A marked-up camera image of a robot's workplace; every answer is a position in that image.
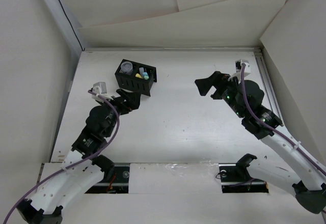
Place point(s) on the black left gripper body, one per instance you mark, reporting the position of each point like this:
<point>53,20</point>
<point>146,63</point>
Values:
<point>122,108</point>

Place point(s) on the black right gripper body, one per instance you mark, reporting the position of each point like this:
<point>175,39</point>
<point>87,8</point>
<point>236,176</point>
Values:
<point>224,86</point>

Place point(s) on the orange capped lead case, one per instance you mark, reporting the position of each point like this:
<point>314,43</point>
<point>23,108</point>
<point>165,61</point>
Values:
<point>141,70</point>

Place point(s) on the clear jar of paper clips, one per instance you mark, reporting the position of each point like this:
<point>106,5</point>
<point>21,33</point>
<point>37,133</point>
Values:
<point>126,67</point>

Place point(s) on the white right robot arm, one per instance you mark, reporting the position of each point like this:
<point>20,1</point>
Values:
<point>305,182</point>

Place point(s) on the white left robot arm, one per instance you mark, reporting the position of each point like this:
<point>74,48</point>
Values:
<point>84,165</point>

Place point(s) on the black slotted organizer box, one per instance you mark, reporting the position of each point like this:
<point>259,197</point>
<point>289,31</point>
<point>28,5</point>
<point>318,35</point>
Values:
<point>132,83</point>

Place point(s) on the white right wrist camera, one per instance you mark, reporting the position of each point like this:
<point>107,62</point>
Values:
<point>242,68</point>

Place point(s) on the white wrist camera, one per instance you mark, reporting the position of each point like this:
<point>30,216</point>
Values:
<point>99,92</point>
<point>242,68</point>

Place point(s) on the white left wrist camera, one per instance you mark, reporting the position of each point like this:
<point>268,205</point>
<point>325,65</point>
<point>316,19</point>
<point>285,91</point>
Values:
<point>99,92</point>

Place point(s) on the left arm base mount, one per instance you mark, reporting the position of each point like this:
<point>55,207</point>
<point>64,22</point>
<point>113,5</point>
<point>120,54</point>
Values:
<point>118,183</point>

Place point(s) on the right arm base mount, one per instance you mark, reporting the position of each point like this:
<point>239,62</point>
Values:
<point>235,178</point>

